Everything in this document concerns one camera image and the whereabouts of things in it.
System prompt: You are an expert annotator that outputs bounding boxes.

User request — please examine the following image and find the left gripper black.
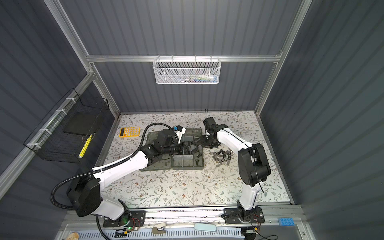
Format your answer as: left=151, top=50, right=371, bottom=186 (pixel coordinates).
left=161, top=140, right=199, bottom=157

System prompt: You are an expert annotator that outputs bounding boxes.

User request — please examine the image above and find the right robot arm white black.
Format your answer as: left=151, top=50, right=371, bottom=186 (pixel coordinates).
left=202, top=117, right=271, bottom=218

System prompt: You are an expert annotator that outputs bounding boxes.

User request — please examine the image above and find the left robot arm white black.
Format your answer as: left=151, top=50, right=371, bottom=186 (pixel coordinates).
left=67, top=129, right=200, bottom=222

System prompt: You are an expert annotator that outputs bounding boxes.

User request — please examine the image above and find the pile of screws and nuts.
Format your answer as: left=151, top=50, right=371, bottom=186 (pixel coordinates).
left=212, top=150, right=234, bottom=167

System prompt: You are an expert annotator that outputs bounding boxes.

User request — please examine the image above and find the clear green compartment organizer box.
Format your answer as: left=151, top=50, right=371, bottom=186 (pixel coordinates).
left=140, top=128, right=205, bottom=172

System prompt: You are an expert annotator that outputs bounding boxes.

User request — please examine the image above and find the black bolt in organizer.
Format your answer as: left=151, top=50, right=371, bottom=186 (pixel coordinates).
left=195, top=153, right=202, bottom=165

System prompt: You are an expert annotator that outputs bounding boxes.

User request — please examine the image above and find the floral patterned table mat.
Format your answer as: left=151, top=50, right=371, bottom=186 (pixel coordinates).
left=102, top=111, right=291, bottom=208

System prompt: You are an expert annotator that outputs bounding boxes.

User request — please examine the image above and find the yellow calculator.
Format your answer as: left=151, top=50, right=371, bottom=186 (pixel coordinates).
left=119, top=127, right=141, bottom=138

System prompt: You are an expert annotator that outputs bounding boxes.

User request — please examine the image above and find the light blue oval object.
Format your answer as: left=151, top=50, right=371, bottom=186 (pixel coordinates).
left=194, top=223, right=217, bottom=232

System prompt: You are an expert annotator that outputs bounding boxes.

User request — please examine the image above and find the beige tape dispenser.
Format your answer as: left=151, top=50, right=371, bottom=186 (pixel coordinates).
left=152, top=223, right=167, bottom=235

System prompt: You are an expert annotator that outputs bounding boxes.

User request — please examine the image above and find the yellow marker pen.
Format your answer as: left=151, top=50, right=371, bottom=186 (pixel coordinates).
left=78, top=135, right=93, bottom=159

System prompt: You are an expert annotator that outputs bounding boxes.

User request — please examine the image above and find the blue lego brick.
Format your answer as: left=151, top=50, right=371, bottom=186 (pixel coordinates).
left=278, top=218, right=295, bottom=227

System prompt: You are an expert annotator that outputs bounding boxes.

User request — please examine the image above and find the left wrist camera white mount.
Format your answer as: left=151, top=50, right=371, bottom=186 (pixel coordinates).
left=173, top=125, right=186, bottom=144

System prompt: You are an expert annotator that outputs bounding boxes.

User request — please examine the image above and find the white wire mesh basket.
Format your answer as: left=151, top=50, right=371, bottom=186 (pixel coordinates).
left=153, top=60, right=222, bottom=85

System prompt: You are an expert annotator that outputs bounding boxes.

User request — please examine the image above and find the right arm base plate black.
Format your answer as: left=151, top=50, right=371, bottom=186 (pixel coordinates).
left=221, top=206, right=265, bottom=225

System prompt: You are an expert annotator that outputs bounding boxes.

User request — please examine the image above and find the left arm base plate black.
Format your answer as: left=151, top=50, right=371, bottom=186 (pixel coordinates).
left=103, top=211, right=147, bottom=229

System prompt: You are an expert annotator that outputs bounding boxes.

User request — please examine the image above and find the black wire mesh basket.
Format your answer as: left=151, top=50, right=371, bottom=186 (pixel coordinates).
left=24, top=91, right=110, bottom=164

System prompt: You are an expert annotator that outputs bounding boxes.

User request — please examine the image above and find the black corrugated cable hose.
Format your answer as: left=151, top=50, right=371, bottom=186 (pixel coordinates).
left=49, top=122, right=175, bottom=240

